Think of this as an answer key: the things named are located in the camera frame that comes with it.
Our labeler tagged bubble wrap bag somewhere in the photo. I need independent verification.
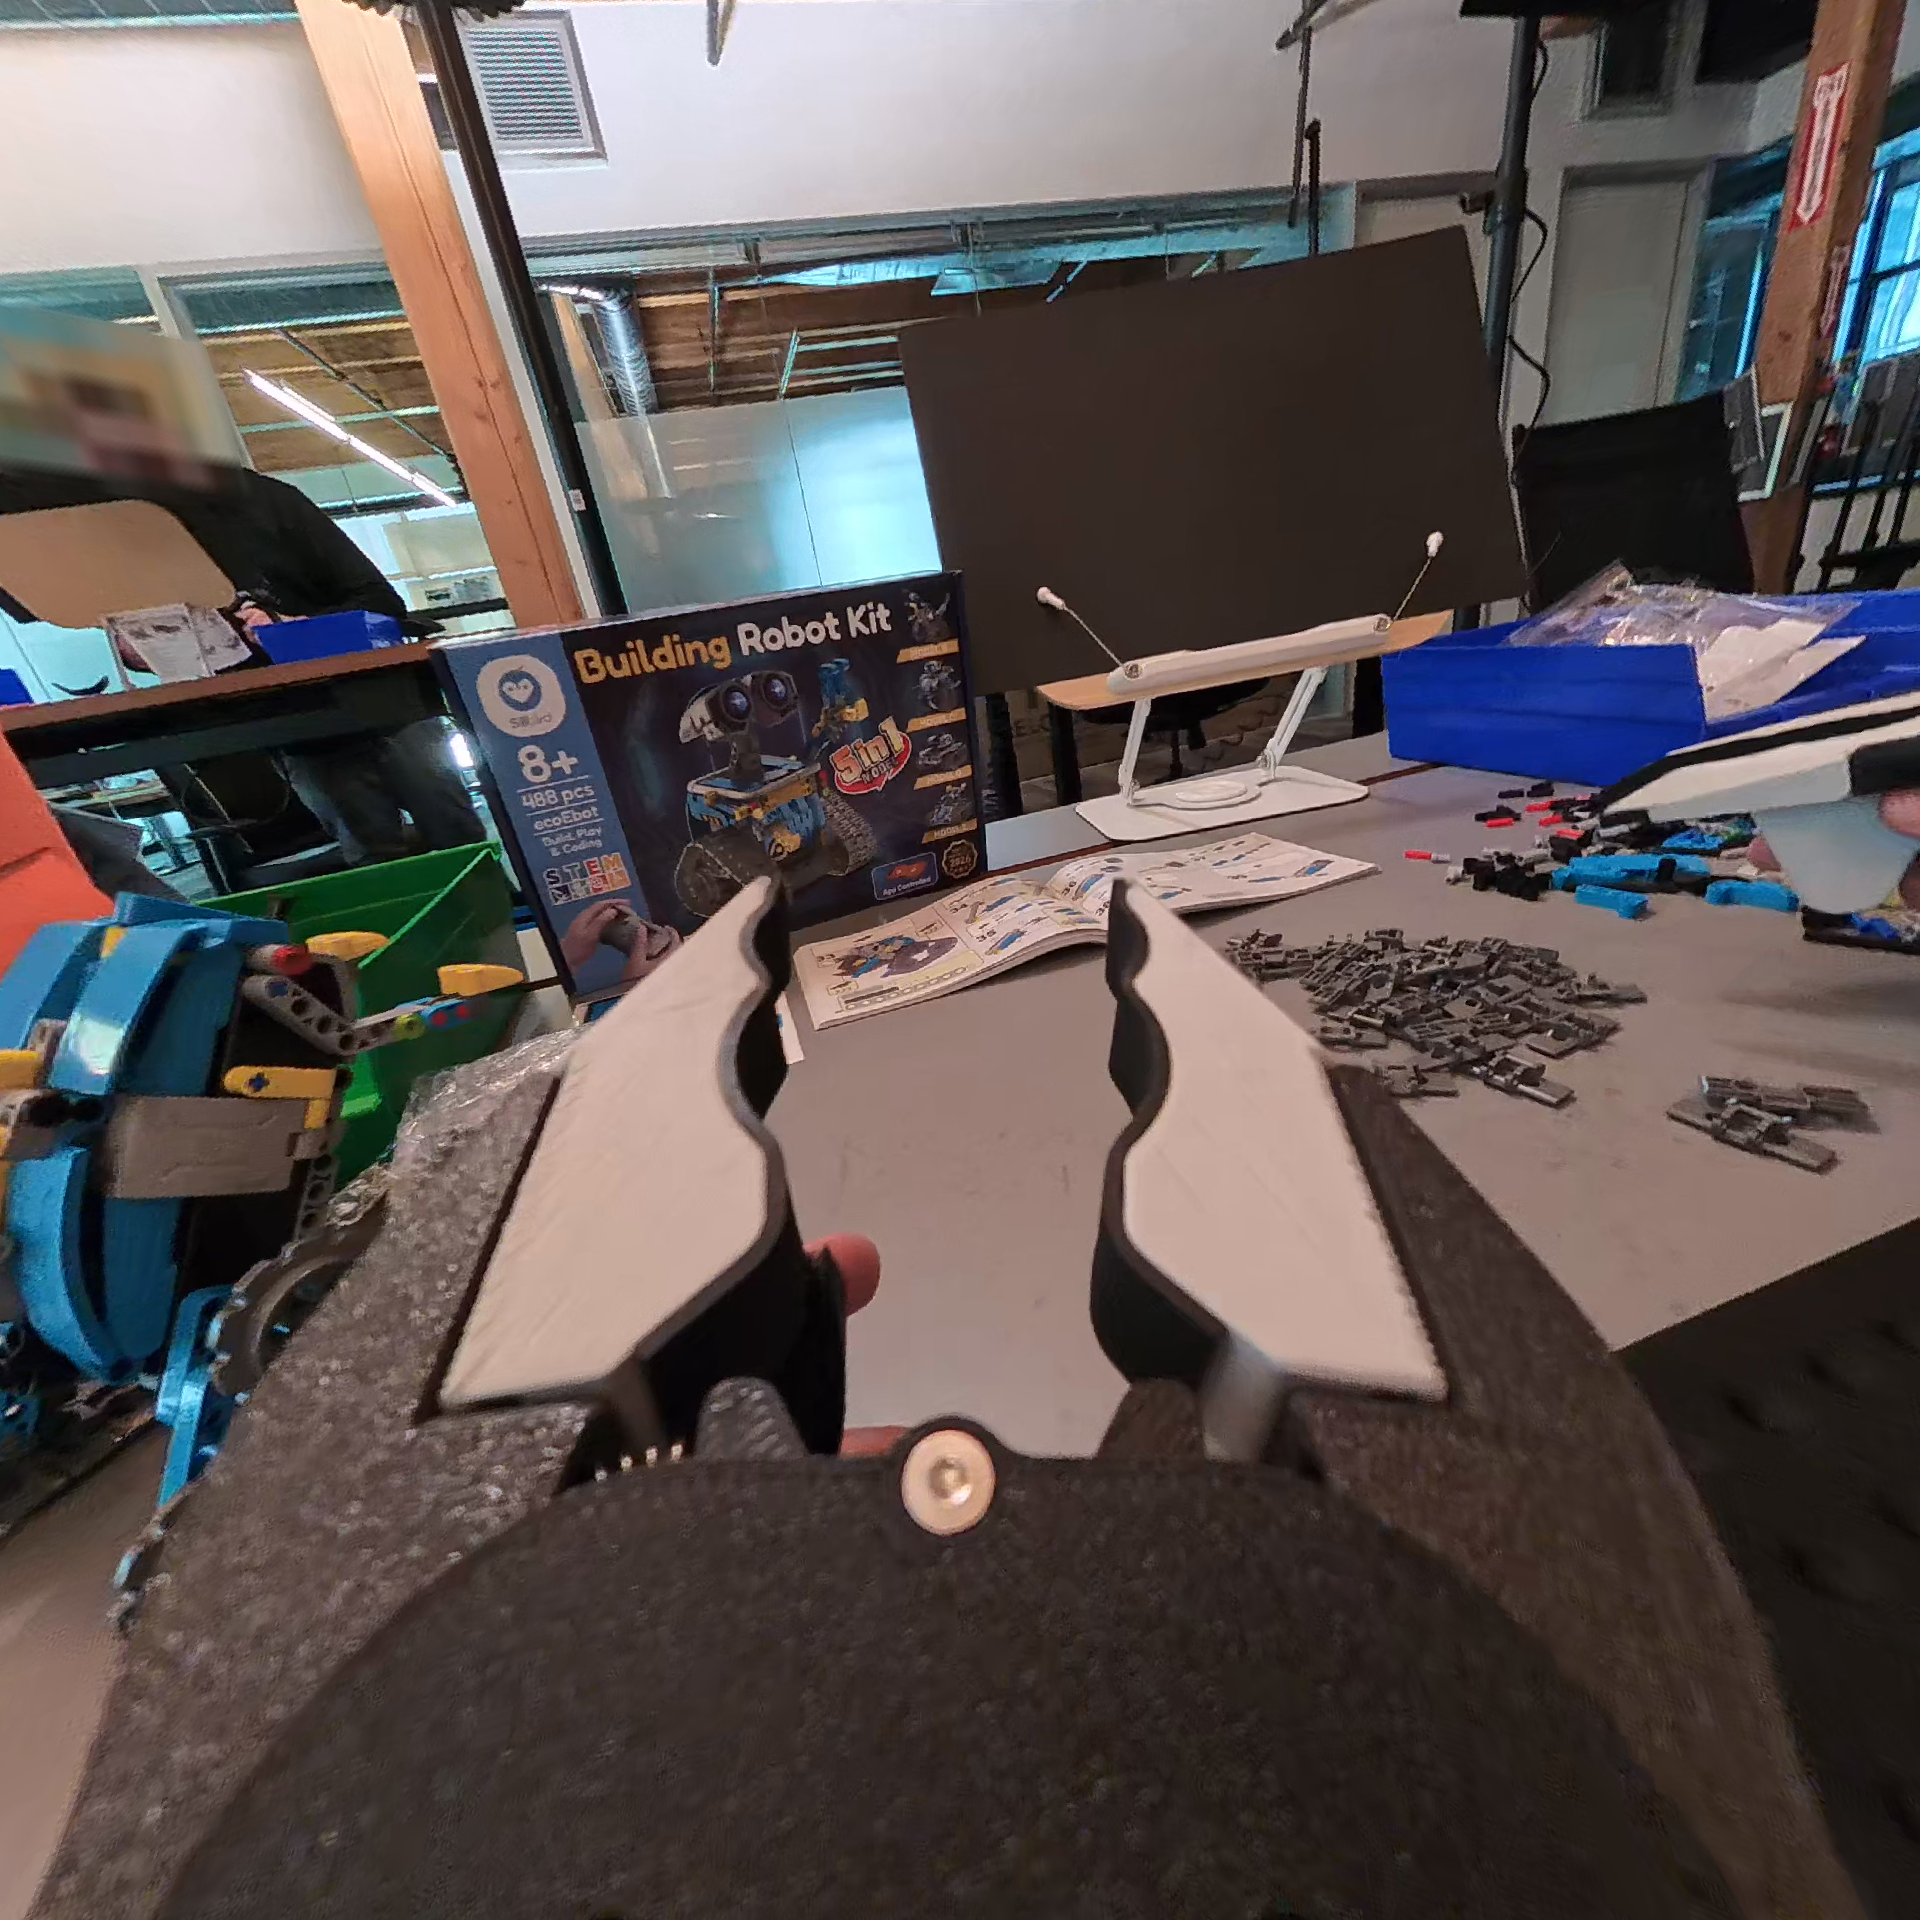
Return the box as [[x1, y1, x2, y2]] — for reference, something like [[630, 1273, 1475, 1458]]
[[381, 1032, 579, 1194]]

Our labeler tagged orange chair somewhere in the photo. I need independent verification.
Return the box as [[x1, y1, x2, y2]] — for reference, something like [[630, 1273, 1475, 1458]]
[[0, 735, 120, 978]]

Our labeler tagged blue plastic bin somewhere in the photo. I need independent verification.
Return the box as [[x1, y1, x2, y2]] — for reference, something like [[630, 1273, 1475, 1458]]
[[1379, 588, 1920, 789]]

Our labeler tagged red white sign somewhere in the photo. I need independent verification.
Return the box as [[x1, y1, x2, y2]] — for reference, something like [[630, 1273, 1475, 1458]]
[[1782, 63, 1867, 241]]

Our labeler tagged grey desk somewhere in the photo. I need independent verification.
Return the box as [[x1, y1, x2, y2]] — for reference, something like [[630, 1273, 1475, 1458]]
[[0, 742, 1920, 1848]]

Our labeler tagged person's left hand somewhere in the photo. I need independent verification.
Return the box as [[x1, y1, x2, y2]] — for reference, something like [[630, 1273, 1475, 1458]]
[[803, 1233, 886, 1324]]

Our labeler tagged silver air duct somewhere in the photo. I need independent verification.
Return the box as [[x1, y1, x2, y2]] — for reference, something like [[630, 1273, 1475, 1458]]
[[575, 280, 661, 425]]

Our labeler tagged pile of grey track links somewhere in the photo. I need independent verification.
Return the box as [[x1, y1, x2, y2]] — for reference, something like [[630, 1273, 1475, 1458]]
[[1223, 927, 1879, 1174]]

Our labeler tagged heap of loose toy parts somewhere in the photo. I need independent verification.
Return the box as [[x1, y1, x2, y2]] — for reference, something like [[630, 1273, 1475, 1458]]
[[1406, 778, 1801, 922]]

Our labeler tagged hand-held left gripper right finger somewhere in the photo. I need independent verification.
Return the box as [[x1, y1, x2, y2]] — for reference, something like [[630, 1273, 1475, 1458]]
[[1090, 876, 1452, 1405]]

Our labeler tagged wooden pillar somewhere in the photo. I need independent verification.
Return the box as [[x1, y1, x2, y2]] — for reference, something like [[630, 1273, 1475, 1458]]
[[291, 0, 588, 633], [1744, 0, 1910, 593]]

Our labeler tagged black cloth screen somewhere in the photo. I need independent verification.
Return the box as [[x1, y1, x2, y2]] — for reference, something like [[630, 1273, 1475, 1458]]
[[1513, 395, 1761, 599]]

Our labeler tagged blue storage bin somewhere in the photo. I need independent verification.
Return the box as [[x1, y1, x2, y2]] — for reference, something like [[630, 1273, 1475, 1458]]
[[252, 607, 410, 664]]

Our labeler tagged instruction booklet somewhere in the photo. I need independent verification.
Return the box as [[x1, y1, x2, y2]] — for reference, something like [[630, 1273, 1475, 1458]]
[[791, 831, 1383, 1035]]

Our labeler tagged black perforated pad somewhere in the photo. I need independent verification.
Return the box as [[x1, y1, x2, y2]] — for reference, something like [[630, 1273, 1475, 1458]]
[[1626, 1228, 1920, 1920]]

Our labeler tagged dark blue robot kit box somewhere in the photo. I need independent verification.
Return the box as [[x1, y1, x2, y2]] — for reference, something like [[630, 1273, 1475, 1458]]
[[433, 571, 986, 1004]]

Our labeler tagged wall air vent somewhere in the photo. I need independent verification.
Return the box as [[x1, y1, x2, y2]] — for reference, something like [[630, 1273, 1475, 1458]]
[[456, 12, 611, 165]]

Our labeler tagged wooden background table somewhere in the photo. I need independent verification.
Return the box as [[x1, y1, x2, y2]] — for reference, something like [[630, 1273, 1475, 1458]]
[[0, 642, 452, 789]]

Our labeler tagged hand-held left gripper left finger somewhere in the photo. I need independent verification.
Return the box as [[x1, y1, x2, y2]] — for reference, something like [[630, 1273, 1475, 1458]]
[[440, 876, 795, 1413]]

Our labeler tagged black pole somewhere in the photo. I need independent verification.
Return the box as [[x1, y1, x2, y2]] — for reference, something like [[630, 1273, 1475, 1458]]
[[408, 0, 630, 620]]

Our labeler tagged green plastic bin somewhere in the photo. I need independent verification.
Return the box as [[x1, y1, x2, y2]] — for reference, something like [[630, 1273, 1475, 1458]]
[[195, 839, 529, 1189]]

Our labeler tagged blue toy robot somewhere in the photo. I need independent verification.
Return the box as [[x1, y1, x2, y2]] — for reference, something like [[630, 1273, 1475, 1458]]
[[0, 891, 529, 1640]]

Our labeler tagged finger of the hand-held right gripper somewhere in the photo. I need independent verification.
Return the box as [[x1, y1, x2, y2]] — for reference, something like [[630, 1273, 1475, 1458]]
[[1593, 747, 1867, 838], [1653, 704, 1920, 778]]

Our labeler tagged black light stand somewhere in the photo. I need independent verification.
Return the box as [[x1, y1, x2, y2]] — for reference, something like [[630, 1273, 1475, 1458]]
[[1460, 0, 1552, 437]]

